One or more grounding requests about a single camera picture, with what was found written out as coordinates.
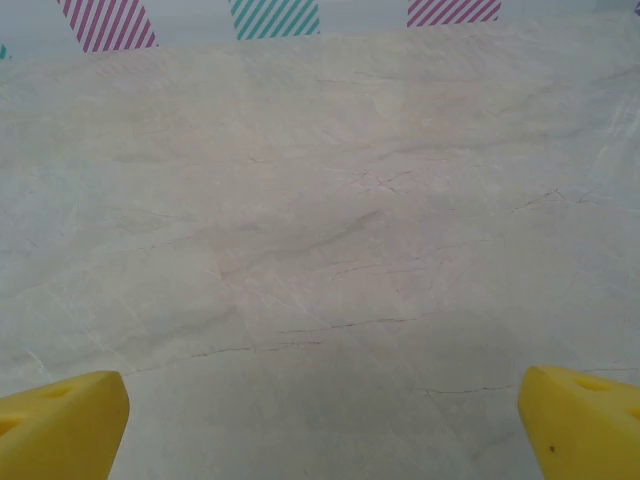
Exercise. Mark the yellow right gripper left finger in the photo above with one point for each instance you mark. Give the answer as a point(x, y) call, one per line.
point(60, 430)

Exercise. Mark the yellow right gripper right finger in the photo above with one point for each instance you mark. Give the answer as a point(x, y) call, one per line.
point(580, 435)

